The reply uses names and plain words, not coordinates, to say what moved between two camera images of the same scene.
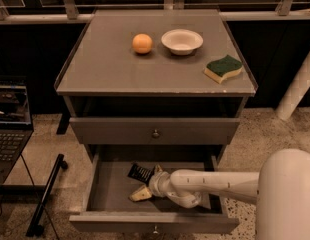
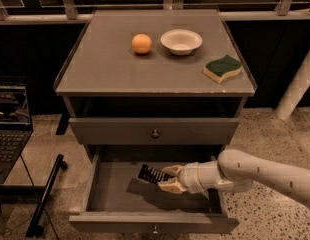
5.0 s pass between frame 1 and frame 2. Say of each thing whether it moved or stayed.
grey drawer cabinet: stayed
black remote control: moved
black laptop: stayed
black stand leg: stayed
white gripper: moved
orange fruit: stayed
